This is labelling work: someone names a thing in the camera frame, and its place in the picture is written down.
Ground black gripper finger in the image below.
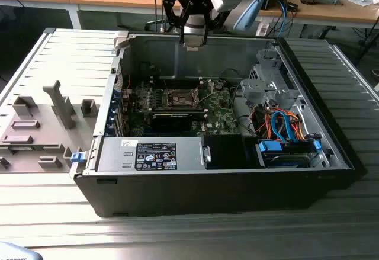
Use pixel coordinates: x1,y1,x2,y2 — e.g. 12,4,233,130
162,0,186,46
203,5,230,46

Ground silver CPU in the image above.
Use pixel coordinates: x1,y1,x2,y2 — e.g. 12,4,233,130
182,42,205,51

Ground metal socket cover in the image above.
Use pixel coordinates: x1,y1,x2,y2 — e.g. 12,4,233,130
192,78,216,109

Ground thin metal locking lever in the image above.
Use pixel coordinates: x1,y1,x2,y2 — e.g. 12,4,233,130
159,68,170,95
170,100,203,110

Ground CPU socket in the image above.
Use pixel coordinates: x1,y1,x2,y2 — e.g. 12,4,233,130
166,88,204,110

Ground green motherboard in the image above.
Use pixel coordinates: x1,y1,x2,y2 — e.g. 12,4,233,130
126,76,241,139

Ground graphics card with heatsink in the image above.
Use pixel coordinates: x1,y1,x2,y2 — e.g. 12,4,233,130
150,111,205,133

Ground black plastic shroud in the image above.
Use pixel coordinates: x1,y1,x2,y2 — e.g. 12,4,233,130
203,134,256,171

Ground blue disk carrier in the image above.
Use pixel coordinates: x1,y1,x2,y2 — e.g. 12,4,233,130
256,139,323,168

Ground black rating label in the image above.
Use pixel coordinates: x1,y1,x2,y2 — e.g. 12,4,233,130
134,142,178,171

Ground silver power supply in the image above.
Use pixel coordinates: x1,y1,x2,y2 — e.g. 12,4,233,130
95,137,208,174

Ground hard disk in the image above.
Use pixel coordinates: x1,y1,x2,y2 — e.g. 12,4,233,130
262,150,316,169

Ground black PC case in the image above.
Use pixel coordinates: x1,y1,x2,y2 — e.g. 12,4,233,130
69,31,368,218

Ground grey parts rack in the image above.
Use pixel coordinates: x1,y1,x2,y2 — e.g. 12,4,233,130
0,79,101,174

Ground pale grey device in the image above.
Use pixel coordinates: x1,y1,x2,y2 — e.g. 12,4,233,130
0,241,41,260

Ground thin dark fan wire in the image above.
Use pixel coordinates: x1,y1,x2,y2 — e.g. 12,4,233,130
219,68,242,81

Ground blue network cable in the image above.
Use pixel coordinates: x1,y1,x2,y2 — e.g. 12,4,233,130
277,0,290,37

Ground red wire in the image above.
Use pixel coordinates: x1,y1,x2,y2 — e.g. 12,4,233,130
121,73,133,91

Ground blue wire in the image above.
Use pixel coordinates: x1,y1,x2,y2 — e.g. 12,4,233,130
269,110,297,143

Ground orange wire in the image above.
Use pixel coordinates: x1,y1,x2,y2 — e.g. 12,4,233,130
253,108,306,139

